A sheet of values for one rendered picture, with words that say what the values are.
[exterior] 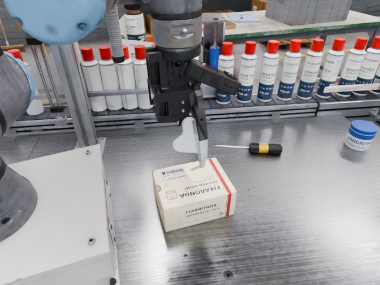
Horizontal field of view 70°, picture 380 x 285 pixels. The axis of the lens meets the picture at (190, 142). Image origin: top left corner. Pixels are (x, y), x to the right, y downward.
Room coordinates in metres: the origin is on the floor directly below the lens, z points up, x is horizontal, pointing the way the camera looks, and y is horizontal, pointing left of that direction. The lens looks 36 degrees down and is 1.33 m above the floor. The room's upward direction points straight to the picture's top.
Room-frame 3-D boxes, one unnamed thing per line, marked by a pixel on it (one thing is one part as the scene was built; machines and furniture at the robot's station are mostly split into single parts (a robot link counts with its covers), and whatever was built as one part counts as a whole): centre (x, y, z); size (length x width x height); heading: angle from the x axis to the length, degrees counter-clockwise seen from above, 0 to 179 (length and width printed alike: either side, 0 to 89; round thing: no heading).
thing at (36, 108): (0.79, 0.51, 0.98); 0.05 x 0.05 x 0.20
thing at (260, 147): (0.65, -0.17, 0.84); 0.20 x 0.03 x 0.03; 85
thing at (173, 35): (0.43, 0.02, 1.22); 0.08 x 0.08 x 0.05
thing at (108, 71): (0.83, 0.26, 0.98); 0.05 x 0.05 x 0.20
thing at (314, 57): (0.91, -0.41, 0.98); 0.05 x 0.05 x 0.20
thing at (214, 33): (0.95, -0.04, 1.01); 0.14 x 0.13 x 0.26; 97
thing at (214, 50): (0.91, -0.08, 0.98); 0.03 x 0.03 x 0.16
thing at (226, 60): (0.87, -0.12, 0.98); 0.05 x 0.05 x 0.20
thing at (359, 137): (0.68, -0.52, 0.87); 0.07 x 0.07 x 0.07
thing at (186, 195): (0.44, -0.01, 0.87); 0.16 x 0.12 x 0.07; 108
